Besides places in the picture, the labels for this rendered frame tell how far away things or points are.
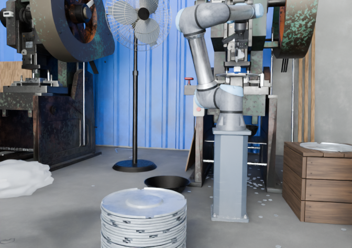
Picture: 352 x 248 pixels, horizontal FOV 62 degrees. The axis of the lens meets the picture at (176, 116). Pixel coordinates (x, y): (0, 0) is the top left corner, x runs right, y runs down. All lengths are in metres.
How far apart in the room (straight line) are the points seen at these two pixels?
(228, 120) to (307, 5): 0.92
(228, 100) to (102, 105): 2.53
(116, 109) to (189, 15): 2.42
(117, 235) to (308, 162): 1.00
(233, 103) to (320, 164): 0.51
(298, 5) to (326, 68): 1.64
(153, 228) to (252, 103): 1.34
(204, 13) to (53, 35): 1.39
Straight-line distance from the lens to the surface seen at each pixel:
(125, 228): 0.96
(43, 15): 2.49
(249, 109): 2.07
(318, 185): 1.64
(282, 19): 2.71
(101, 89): 3.82
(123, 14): 2.55
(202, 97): 1.57
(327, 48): 3.62
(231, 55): 2.22
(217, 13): 1.45
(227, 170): 1.51
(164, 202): 1.06
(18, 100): 2.78
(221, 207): 1.56
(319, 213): 1.68
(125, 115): 3.71
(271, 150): 2.05
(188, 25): 1.49
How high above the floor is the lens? 0.59
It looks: 3 degrees down
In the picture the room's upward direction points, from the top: 1 degrees clockwise
